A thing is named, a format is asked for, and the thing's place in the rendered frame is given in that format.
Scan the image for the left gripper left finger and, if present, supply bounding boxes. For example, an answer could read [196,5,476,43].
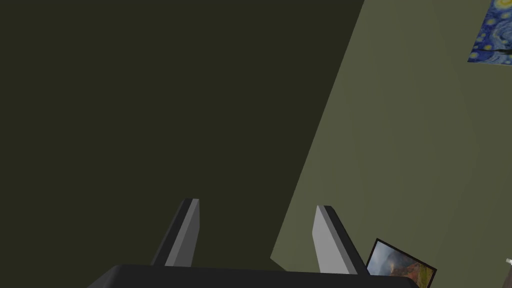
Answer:
[151,197,201,268]

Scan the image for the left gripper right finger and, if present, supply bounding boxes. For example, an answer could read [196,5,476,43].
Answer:
[311,205,371,276]

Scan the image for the framed landscape picture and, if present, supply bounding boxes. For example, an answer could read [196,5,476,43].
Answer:
[365,238,438,288]

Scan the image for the blue starry night painting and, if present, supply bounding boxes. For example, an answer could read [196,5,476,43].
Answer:
[467,0,512,66]

